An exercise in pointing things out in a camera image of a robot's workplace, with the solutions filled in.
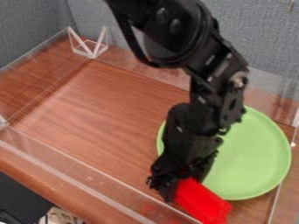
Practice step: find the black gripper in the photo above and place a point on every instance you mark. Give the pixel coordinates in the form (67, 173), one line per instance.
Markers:
(189, 154)

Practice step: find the red rectangular block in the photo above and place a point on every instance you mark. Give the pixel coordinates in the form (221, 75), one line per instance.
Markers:
(206, 206)

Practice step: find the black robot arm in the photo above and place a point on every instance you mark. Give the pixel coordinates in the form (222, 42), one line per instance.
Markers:
(175, 34)

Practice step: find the green round plate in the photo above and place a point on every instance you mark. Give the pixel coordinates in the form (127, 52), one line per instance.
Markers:
(254, 159)

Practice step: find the white power strip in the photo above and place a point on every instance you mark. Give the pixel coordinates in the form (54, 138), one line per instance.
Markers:
(59, 216)

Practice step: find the black box under table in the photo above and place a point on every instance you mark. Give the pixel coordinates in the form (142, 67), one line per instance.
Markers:
(22, 205)

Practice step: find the clear acrylic enclosure wall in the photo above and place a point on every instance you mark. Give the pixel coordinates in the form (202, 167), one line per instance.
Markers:
(79, 120)

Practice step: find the clear acrylic corner bracket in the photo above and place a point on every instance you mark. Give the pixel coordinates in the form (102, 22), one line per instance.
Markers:
(87, 47)

